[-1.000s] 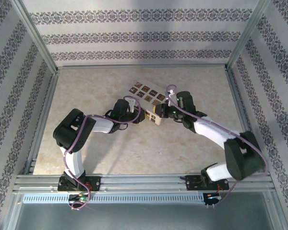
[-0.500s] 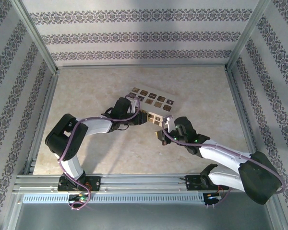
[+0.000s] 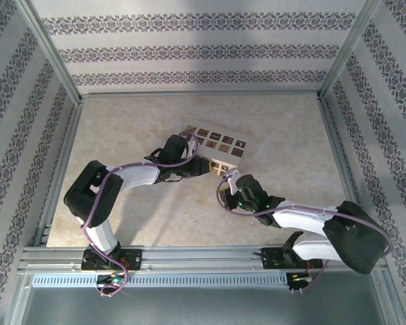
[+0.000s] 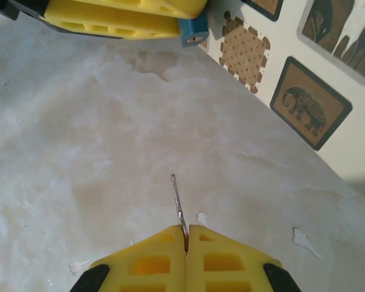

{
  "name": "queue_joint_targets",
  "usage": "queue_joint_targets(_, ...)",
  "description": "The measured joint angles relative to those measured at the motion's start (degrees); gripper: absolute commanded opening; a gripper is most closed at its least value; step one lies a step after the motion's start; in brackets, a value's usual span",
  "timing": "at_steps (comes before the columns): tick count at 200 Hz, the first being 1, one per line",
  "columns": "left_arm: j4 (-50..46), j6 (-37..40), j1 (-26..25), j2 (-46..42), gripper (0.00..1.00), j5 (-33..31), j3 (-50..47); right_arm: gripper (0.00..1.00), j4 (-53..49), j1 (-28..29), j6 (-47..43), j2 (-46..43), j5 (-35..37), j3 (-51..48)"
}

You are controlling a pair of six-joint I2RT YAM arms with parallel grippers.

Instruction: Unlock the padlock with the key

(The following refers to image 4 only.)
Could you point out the blue padlock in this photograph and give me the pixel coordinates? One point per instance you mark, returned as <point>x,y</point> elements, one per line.
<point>194,27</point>

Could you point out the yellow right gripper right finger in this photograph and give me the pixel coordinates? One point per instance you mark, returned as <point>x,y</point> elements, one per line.
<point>219,243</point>

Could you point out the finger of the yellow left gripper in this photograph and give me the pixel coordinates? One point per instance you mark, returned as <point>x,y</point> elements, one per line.
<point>124,4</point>
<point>158,27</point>

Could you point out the cream tin box with prints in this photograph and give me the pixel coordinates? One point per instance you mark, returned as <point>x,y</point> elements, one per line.
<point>292,30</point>

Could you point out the small silver key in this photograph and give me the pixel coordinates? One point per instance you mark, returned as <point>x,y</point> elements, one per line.
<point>179,203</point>

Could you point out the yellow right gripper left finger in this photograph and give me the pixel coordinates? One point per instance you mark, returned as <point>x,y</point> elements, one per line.
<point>158,243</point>

